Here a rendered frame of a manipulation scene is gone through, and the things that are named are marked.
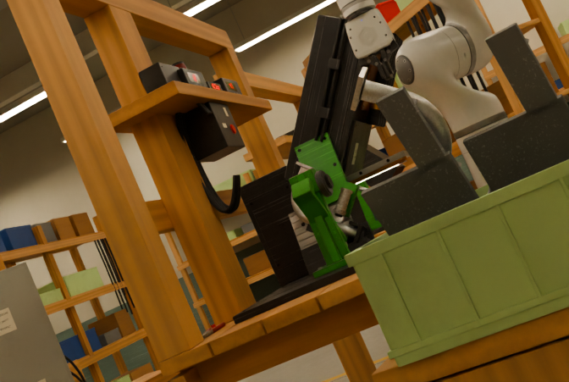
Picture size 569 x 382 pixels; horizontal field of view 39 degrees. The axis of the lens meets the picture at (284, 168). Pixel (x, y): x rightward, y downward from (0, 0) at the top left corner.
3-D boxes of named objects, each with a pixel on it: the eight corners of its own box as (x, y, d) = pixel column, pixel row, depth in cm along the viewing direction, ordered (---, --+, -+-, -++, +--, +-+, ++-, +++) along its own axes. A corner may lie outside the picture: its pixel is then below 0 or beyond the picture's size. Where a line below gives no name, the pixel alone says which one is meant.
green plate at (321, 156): (359, 198, 244) (335, 138, 251) (351, 193, 236) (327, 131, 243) (325, 214, 247) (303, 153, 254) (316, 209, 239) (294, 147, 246)
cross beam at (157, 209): (273, 204, 325) (264, 184, 326) (126, 239, 200) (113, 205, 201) (262, 209, 326) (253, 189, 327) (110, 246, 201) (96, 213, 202)
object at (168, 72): (188, 87, 241) (179, 66, 242) (168, 83, 227) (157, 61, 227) (168, 97, 243) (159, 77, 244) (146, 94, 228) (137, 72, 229)
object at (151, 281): (328, 262, 329) (234, 49, 338) (190, 349, 186) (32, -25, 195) (309, 270, 331) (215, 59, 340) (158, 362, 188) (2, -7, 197)
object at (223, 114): (246, 146, 257) (228, 103, 258) (229, 146, 240) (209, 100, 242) (213, 162, 260) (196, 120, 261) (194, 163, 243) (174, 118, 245)
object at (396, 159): (412, 158, 261) (409, 150, 261) (406, 159, 245) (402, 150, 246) (306, 207, 271) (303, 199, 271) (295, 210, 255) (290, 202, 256)
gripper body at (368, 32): (337, 19, 198) (355, 60, 197) (373, 0, 195) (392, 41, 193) (346, 23, 205) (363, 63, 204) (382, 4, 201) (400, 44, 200)
